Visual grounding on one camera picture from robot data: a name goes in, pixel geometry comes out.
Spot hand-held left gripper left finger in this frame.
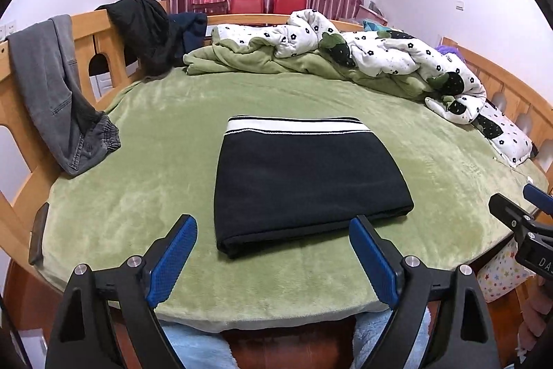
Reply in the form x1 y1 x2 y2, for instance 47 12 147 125
45 214 198 369

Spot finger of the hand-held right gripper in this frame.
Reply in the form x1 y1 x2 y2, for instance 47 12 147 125
489 193 536 238
523 183 553 218

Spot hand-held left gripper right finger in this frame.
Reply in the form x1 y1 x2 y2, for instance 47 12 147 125
349 214 502 369

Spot black pants with white stripes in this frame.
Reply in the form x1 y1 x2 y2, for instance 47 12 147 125
214 115 414 259

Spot person's right hand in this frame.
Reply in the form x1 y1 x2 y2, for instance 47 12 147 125
521 276 553 346

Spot star-printed cloth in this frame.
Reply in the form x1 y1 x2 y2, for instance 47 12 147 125
477 239 536 303

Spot white floral pillow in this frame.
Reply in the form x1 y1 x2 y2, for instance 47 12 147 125
473 101 534 166

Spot green fleece bed cover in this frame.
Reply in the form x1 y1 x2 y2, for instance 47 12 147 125
41 66 549 331

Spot light blue fleece clothing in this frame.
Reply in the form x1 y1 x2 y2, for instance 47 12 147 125
164 300 441 369

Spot dark grey mattress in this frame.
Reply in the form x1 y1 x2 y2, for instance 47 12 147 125
28 202 50 266

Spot white floral quilt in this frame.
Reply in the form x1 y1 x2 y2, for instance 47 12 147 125
184 8 489 125

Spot navy blue garment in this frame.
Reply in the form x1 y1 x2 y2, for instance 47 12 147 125
168 11 209 65

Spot grey jeans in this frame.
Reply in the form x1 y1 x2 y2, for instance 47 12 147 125
6 15 122 177

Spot black jacket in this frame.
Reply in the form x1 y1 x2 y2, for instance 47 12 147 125
95 0 171 76

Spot dark wooden chair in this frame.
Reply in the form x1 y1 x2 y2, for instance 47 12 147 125
192 1 229 14

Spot red chair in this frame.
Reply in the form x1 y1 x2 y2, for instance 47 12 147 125
274 0 307 14
231 0 263 14

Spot wooden bed frame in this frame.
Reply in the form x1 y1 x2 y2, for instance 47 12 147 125
0 8 553 279

